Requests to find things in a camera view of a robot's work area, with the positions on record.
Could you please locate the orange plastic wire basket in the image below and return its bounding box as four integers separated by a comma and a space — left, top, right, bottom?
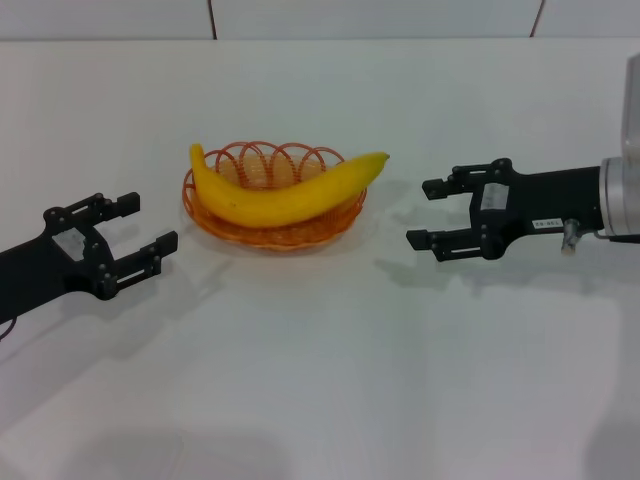
180, 141, 369, 250

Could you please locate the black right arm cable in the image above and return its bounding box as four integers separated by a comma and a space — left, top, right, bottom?
577, 228, 629, 245

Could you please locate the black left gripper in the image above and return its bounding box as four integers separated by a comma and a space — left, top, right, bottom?
0, 191, 180, 326

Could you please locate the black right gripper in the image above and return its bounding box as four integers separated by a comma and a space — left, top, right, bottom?
406, 158, 604, 263

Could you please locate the yellow banana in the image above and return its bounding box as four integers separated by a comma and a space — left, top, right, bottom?
189, 143, 391, 229

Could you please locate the silver right arm cable plug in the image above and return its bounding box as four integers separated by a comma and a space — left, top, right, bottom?
561, 218, 582, 257

